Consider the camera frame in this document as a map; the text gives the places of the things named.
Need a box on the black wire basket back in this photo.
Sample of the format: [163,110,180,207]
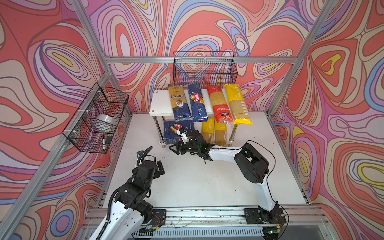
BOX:
[173,50,238,89]

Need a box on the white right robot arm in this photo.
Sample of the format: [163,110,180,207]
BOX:
[169,131,279,216]

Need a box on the black wire basket left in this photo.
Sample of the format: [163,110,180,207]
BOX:
[63,83,130,154]

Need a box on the silver tape roll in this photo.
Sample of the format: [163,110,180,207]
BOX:
[96,114,118,126]

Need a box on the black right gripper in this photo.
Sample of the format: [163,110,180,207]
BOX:
[169,139,201,156]

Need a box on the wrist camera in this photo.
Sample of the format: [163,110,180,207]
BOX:
[137,151,148,161]
[177,128,190,144]

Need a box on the blue Barilla spaghetti box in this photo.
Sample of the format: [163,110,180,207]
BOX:
[188,84,209,122]

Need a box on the blue Ankara spaghetti bag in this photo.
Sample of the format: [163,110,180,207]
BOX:
[168,85,192,122]

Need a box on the yellow Pastatime bag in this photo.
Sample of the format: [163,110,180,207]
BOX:
[225,84,253,125]
[202,118,215,144]
[215,120,228,147]

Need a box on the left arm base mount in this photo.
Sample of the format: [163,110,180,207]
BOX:
[143,209,167,228]

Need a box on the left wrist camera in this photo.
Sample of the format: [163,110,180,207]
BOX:
[137,151,148,161]

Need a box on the white two-tier shelf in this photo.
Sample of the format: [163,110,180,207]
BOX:
[149,89,238,149]

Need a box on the black wire basket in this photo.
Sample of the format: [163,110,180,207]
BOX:
[173,50,238,89]
[63,83,130,154]

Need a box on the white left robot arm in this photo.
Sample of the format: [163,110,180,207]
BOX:
[90,146,165,240]

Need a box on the blue Barilla rigatoni box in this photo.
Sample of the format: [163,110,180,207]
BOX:
[163,120,195,145]

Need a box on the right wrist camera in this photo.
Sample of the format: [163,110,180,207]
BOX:
[177,128,190,144]

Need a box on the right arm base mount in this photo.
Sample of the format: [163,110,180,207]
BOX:
[243,206,287,226]

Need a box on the red spaghetti bag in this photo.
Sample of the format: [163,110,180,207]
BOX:
[207,85,234,124]

